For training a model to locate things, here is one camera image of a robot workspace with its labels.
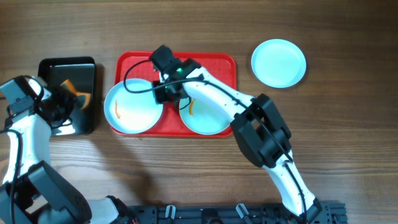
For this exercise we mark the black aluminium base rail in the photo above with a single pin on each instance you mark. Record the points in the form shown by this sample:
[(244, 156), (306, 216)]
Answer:
[(262, 214)]

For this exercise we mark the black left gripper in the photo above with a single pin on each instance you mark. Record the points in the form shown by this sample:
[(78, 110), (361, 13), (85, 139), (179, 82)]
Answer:
[(66, 99)]

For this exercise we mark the light blue plate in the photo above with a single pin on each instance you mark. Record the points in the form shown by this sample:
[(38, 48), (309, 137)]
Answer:
[(278, 63), (130, 107), (201, 118)]

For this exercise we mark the red plastic tray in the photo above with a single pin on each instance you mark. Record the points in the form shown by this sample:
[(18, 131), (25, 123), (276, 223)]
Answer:
[(221, 65)]

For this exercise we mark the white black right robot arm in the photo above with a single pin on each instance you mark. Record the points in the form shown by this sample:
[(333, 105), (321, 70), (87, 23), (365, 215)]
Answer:
[(259, 129)]

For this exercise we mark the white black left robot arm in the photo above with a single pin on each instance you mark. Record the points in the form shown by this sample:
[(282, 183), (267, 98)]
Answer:
[(32, 190)]

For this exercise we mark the orange green sponge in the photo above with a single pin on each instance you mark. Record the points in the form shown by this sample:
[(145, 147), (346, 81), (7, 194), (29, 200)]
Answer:
[(82, 98)]

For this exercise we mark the light blue plate top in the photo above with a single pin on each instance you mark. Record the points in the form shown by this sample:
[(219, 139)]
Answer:
[(130, 107)]

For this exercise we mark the black water basin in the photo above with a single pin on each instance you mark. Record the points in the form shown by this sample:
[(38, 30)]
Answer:
[(81, 71)]

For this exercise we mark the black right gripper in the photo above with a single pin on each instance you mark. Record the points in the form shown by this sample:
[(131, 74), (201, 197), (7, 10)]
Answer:
[(162, 97)]

